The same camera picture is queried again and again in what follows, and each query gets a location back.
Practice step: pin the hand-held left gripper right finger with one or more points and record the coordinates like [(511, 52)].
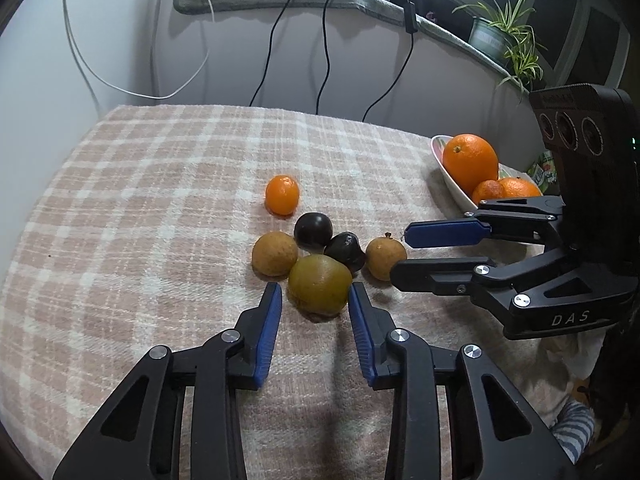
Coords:
[(361, 330)]

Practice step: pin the dark purple plum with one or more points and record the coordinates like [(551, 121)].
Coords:
[(313, 230), (345, 252)]

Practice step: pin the spider plant in pot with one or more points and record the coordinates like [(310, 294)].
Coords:
[(505, 30)]

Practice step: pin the window frame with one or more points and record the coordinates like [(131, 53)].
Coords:
[(575, 15)]

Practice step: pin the large orange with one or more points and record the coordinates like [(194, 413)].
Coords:
[(522, 187), (470, 162)]

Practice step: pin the greenish brown round fruit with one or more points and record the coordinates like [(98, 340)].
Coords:
[(320, 285)]

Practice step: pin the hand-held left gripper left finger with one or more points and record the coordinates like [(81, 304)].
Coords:
[(267, 330)]

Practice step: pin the small mandarin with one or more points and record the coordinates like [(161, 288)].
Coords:
[(487, 191)]

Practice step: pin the striped cloth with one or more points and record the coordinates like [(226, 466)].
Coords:
[(575, 430)]

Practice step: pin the small oval kumquat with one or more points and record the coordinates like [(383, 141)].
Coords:
[(282, 195)]

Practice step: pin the white floral plate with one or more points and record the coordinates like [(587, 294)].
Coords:
[(457, 185)]

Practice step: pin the white cloth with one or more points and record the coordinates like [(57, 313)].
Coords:
[(575, 355)]

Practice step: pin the pink checked tablecloth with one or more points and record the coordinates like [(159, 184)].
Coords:
[(150, 220)]

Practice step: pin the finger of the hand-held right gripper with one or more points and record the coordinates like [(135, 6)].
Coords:
[(445, 234), (430, 275)]

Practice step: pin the small brown stemmed fruit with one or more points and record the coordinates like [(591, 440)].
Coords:
[(384, 259)]

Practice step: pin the green printed bag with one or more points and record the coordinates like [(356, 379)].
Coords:
[(542, 170)]

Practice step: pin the small brown round fruit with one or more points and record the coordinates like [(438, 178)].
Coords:
[(272, 254)]

